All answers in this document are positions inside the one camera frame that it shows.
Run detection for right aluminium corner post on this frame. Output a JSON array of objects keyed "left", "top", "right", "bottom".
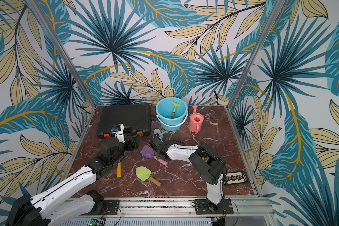
[{"left": 227, "top": 0, "right": 284, "bottom": 112}]

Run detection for left aluminium corner post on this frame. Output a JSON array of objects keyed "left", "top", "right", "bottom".
[{"left": 26, "top": 0, "right": 97, "bottom": 108}]

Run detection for aluminium front rail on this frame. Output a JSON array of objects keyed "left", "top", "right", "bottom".
[{"left": 31, "top": 197, "right": 277, "bottom": 226}]

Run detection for light blue plastic bucket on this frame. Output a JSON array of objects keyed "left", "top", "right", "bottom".
[{"left": 155, "top": 97, "right": 188, "bottom": 131}]

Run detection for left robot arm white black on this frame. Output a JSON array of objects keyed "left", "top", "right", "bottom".
[{"left": 5, "top": 134, "right": 141, "bottom": 226}]

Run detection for green toy rake wooden handle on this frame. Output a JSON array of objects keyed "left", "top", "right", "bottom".
[{"left": 171, "top": 101, "right": 182, "bottom": 119}]

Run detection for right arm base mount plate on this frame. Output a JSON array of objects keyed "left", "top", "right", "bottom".
[{"left": 191, "top": 199, "right": 234, "bottom": 215}]

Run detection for blue toy fork yellow handle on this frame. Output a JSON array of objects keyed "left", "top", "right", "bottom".
[{"left": 116, "top": 153, "right": 125, "bottom": 179}]

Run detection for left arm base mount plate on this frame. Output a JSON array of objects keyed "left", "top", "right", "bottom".
[{"left": 82, "top": 199, "right": 120, "bottom": 216}]

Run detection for aluminium corner post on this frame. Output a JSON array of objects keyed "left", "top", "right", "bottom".
[
  {"left": 227, "top": 0, "right": 284, "bottom": 112},
  {"left": 26, "top": 0, "right": 97, "bottom": 108}
]

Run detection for pink toy watering can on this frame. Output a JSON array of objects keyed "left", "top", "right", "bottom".
[{"left": 188, "top": 105, "right": 204, "bottom": 134}]

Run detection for blue handled scissors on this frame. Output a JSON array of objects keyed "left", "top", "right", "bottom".
[{"left": 151, "top": 115, "right": 157, "bottom": 127}]

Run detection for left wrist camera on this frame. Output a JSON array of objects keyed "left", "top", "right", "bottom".
[{"left": 111, "top": 124, "right": 125, "bottom": 143}]

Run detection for teal toy trowel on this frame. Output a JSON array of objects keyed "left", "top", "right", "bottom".
[{"left": 153, "top": 129, "right": 164, "bottom": 140}]

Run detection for black plastic tool case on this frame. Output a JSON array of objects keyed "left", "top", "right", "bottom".
[{"left": 97, "top": 104, "right": 152, "bottom": 139}]

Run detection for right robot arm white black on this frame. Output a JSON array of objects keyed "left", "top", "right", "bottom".
[{"left": 149, "top": 136, "right": 226, "bottom": 206}]

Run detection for green toy shovel wooden handle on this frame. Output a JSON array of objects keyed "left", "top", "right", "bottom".
[{"left": 136, "top": 166, "right": 162, "bottom": 187}]

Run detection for purple toy scoop pink handle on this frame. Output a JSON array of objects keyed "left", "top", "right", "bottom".
[{"left": 140, "top": 145, "right": 168, "bottom": 166}]

